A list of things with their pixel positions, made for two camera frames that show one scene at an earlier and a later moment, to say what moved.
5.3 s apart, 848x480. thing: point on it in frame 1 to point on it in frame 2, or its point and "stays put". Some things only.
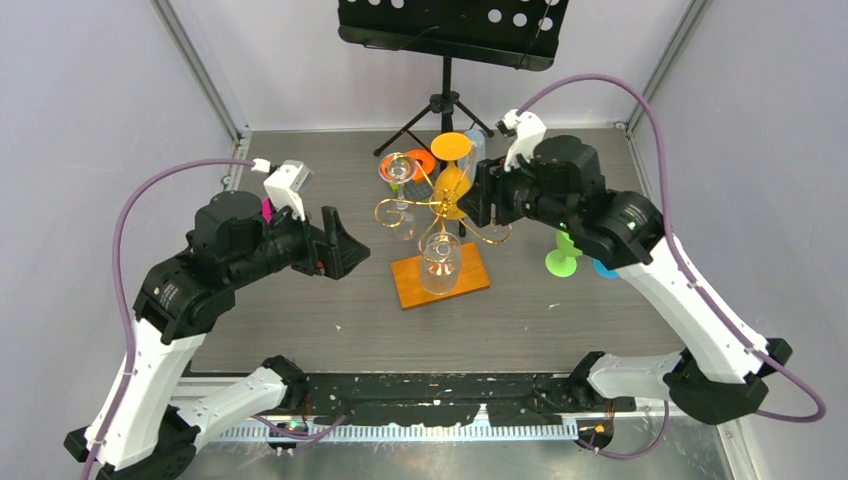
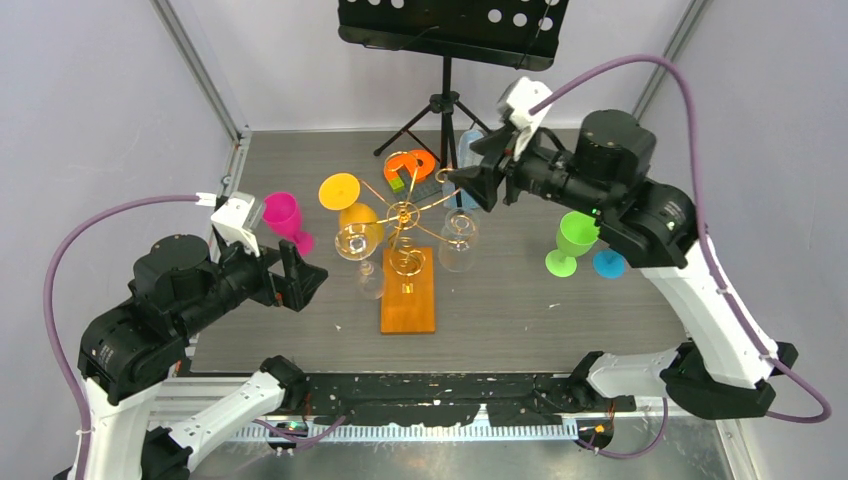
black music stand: (525, 34) stays put
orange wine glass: (452, 184) to (341, 191)
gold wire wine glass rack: (450, 263) to (407, 292)
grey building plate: (417, 190) stays put
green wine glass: (562, 262) stays put
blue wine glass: (599, 268) stays put
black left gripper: (347, 251) to (302, 286)
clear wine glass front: (441, 263) to (458, 241)
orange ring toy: (428, 164) stays put
